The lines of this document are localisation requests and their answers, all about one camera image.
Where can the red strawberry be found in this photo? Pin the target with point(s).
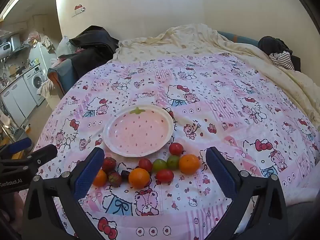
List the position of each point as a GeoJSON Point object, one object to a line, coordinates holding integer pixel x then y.
{"type": "Point", "coordinates": [115, 179]}
{"type": "Point", "coordinates": [109, 164]}

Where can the pink cartoon printed blanket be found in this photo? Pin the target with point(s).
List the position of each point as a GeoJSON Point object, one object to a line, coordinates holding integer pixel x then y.
{"type": "Point", "coordinates": [212, 100]}

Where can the cream towel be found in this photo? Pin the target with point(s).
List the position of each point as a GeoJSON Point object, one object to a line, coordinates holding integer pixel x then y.
{"type": "Point", "coordinates": [45, 90]}

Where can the black garment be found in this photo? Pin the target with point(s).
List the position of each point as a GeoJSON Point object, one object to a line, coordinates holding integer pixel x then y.
{"type": "Point", "coordinates": [272, 43]}

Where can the small dark fruit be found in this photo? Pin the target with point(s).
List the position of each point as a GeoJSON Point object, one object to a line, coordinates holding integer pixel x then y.
{"type": "Point", "coordinates": [125, 173]}

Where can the cream duvet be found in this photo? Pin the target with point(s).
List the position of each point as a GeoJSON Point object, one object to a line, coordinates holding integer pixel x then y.
{"type": "Point", "coordinates": [187, 40]}

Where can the white kitchen cabinet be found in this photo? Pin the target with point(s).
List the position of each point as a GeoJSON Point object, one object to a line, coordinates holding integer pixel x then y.
{"type": "Point", "coordinates": [15, 97]}

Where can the white washing machine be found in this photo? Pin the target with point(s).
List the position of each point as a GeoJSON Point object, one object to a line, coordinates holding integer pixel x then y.
{"type": "Point", "coordinates": [35, 81]}

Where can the striped garment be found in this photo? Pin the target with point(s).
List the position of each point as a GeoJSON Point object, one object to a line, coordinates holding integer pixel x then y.
{"type": "Point", "coordinates": [282, 58]}

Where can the black jacket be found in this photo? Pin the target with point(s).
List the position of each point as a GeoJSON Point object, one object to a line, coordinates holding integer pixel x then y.
{"type": "Point", "coordinates": [92, 45]}

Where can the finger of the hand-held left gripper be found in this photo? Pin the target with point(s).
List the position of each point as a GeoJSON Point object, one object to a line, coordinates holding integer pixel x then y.
{"type": "Point", "coordinates": [21, 144]}
{"type": "Point", "coordinates": [45, 153]}

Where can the green tomato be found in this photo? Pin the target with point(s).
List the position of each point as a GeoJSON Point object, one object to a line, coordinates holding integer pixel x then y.
{"type": "Point", "coordinates": [173, 162]}
{"type": "Point", "coordinates": [159, 165]}

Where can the white water heater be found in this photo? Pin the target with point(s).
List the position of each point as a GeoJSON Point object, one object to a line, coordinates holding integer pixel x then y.
{"type": "Point", "coordinates": [10, 43]}

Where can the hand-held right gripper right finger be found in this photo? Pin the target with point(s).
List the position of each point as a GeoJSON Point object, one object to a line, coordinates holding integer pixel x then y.
{"type": "Point", "coordinates": [222, 173]}

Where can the round red tomato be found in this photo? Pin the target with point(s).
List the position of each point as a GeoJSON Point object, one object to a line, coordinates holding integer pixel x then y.
{"type": "Point", "coordinates": [176, 148]}

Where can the white refrigerator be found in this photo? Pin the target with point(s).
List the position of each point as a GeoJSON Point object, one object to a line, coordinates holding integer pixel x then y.
{"type": "Point", "coordinates": [41, 55]}

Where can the pink strawberry-shaped plate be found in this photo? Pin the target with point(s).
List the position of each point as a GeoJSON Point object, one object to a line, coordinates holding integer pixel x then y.
{"type": "Point", "coordinates": [138, 130]}

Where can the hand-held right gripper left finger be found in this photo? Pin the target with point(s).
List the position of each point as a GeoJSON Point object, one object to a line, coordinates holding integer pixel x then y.
{"type": "Point", "coordinates": [87, 173]}

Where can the red white wall sticker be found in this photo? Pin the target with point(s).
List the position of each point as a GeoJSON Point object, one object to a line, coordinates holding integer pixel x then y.
{"type": "Point", "coordinates": [78, 8]}

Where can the orange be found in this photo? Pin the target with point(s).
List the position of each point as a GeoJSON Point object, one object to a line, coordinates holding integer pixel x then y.
{"type": "Point", "coordinates": [189, 163]}
{"type": "Point", "coordinates": [139, 178]}
{"type": "Point", "coordinates": [100, 178]}

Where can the white plastic bag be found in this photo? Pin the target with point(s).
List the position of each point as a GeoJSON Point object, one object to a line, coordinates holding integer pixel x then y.
{"type": "Point", "coordinates": [63, 46]}

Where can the blue headboard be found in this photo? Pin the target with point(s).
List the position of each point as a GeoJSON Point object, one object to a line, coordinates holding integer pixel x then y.
{"type": "Point", "coordinates": [235, 37]}

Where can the oblong red cherry tomato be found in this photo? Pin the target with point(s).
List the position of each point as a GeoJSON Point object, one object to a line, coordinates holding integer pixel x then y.
{"type": "Point", "coordinates": [165, 175]}

